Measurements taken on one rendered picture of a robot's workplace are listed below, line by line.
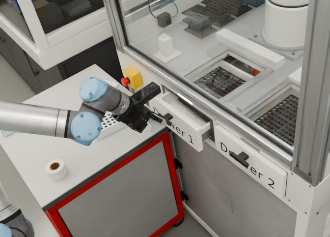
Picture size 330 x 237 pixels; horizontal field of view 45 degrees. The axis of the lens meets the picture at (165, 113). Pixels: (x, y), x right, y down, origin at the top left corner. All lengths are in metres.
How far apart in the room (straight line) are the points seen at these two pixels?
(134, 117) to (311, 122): 0.57
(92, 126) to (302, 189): 0.61
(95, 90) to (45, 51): 0.89
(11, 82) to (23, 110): 2.57
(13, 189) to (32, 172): 1.09
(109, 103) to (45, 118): 0.23
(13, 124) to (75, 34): 1.06
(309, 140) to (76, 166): 0.88
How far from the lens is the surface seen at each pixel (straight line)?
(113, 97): 1.19
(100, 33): 2.11
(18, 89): 3.49
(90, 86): 1.16
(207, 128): 1.40
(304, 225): 1.35
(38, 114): 1.05
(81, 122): 1.02
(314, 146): 1.07
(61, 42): 2.03
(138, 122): 1.30
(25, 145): 1.74
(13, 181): 2.74
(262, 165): 1.25
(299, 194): 1.24
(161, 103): 1.45
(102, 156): 1.56
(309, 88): 0.96
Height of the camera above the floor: 1.87
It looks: 42 degrees down
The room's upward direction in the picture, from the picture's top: 11 degrees counter-clockwise
